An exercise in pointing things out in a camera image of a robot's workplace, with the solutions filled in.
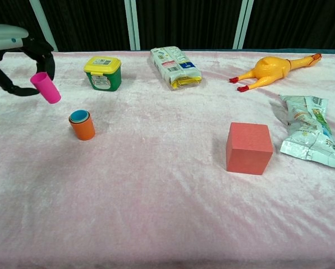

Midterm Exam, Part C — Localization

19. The white yellow snack bag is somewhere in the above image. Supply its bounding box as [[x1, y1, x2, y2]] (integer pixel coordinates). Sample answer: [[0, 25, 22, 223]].
[[149, 46, 203, 91]]

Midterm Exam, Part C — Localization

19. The crumpled white green wrapper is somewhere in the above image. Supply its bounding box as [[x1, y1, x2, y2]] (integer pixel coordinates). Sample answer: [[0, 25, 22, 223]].
[[279, 94, 335, 170]]

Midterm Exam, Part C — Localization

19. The red foam cube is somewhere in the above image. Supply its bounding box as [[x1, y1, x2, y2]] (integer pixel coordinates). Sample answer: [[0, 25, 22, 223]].
[[226, 122, 274, 176]]

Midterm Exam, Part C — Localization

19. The yellow rubber chicken toy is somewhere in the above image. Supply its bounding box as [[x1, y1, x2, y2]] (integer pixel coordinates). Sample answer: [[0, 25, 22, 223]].
[[229, 53, 323, 92]]

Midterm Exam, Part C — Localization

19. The pink plastic cup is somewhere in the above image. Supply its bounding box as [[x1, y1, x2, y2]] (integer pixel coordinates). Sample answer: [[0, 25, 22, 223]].
[[30, 72, 62, 105]]

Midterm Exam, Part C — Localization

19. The white partition post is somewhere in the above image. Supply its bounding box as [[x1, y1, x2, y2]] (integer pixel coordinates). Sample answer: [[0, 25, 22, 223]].
[[232, 0, 255, 50], [29, 0, 58, 53], [124, 0, 141, 51]]

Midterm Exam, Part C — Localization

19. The pink velvet tablecloth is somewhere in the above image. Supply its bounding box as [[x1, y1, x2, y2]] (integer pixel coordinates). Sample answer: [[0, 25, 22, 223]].
[[0, 50, 335, 269]]

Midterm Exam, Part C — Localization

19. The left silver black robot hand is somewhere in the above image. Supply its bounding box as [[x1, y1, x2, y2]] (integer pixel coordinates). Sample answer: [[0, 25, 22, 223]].
[[0, 22, 56, 97]]

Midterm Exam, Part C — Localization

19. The light blue plastic cup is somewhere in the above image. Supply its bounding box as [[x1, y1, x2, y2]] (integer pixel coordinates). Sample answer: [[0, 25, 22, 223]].
[[70, 110, 90, 123]]

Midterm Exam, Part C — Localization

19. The orange plastic cup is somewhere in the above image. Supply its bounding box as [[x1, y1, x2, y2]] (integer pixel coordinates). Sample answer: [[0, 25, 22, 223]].
[[68, 112, 96, 141]]

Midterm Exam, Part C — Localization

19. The green tub with yellow lid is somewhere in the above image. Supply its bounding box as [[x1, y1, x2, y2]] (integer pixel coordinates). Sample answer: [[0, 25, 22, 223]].
[[83, 55, 122, 92]]

